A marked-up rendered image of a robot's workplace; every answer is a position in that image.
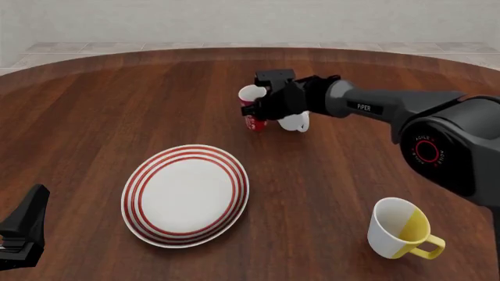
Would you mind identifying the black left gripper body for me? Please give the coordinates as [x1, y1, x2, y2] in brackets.
[0, 231, 45, 271]

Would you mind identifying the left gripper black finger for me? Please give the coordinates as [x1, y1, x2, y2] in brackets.
[0, 183, 51, 237]

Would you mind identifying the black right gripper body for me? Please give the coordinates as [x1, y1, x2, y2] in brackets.
[255, 78, 310, 122]

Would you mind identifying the red mug with white print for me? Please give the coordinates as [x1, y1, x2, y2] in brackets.
[237, 84, 269, 133]

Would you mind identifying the plain white mug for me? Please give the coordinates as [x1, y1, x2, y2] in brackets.
[277, 110, 311, 133]

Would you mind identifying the white plate with red rings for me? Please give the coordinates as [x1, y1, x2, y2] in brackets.
[120, 143, 251, 249]

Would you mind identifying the white and yellow mug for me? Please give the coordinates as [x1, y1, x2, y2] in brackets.
[366, 197, 447, 261]

